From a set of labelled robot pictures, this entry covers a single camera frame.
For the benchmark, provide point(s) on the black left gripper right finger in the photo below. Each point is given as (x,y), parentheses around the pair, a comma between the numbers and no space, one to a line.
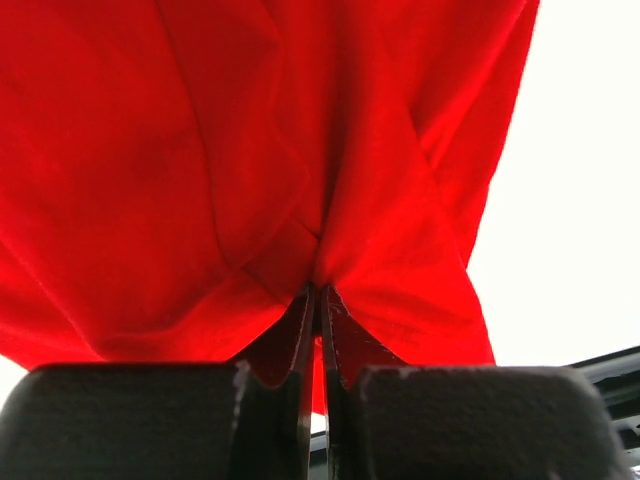
(387,419)

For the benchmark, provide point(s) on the red t shirt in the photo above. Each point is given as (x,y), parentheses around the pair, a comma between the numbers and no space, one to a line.
(174,172)

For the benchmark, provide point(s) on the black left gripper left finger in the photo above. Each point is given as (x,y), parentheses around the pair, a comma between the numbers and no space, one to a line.
(246,418)

